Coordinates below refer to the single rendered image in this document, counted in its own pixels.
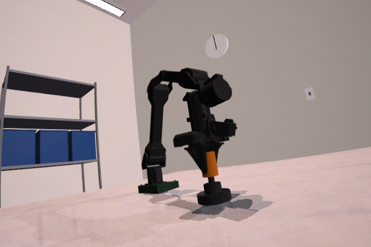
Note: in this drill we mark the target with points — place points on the black stepped round pedestal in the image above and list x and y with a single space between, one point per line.
213 193

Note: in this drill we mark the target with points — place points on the orange knob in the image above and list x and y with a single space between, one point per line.
212 169

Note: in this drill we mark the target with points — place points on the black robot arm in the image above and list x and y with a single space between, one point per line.
208 93

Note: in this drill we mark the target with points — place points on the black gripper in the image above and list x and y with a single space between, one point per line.
198 143

